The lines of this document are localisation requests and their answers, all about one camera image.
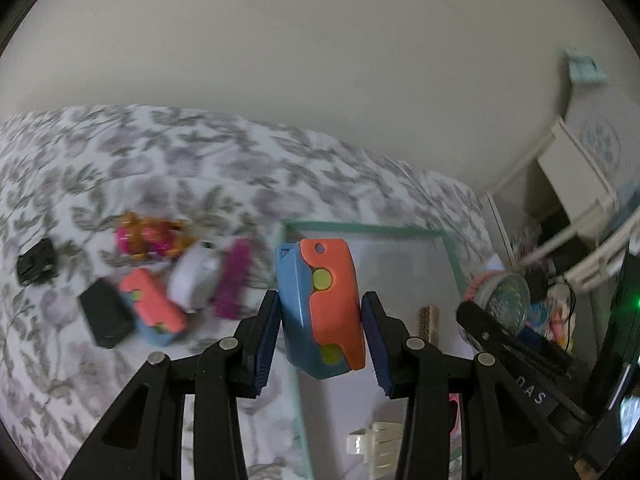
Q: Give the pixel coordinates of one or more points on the pink and brown toy figure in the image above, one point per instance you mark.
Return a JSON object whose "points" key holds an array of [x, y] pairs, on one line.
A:
{"points": [[145, 237]]}

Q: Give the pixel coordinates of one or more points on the white plastic laundry basket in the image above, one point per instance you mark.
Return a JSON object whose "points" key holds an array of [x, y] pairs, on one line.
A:
{"points": [[607, 250]]}

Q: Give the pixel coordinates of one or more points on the black toy car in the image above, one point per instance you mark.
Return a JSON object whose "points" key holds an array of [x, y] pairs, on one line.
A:
{"points": [[36, 262]]}

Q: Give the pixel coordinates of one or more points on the gold metal transceiver module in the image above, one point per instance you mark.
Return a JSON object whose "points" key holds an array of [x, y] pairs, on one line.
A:
{"points": [[429, 325]]}

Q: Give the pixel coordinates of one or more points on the magenta folding hair brush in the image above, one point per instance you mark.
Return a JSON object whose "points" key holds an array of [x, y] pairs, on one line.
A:
{"points": [[232, 280]]}

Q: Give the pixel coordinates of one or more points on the floral grey white blanket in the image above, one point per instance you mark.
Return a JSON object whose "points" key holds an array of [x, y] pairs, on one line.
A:
{"points": [[150, 160]]}

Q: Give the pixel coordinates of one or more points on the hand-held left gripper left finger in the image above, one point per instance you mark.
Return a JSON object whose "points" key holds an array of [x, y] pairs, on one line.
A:
{"points": [[264, 345]]}

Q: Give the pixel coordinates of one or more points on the teal-edged white box tray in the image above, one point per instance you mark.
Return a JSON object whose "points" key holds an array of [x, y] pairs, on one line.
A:
{"points": [[400, 270]]}

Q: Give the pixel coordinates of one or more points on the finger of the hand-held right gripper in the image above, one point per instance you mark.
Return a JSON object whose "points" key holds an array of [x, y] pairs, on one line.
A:
{"points": [[495, 332]]}

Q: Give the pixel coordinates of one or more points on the white shelf unit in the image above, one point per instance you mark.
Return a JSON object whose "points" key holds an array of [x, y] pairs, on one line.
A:
{"points": [[575, 180]]}

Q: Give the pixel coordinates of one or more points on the round metal tin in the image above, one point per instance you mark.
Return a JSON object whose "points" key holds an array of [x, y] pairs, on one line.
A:
{"points": [[507, 300]]}

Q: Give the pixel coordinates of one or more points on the teal paper note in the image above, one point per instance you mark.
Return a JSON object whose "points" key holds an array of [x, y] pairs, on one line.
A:
{"points": [[585, 67]]}

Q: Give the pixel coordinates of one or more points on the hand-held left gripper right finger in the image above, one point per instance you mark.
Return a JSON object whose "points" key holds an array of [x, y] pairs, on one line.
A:
{"points": [[377, 345]]}

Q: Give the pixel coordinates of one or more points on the orange and blue toy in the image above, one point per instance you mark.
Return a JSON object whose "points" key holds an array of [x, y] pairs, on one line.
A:
{"points": [[150, 300], [320, 310]]}

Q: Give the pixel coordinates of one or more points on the black power adapter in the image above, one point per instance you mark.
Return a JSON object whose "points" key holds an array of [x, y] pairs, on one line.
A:
{"points": [[105, 315]]}

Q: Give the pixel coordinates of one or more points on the cream hair claw clip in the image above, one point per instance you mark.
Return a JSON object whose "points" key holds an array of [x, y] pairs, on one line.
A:
{"points": [[375, 442]]}

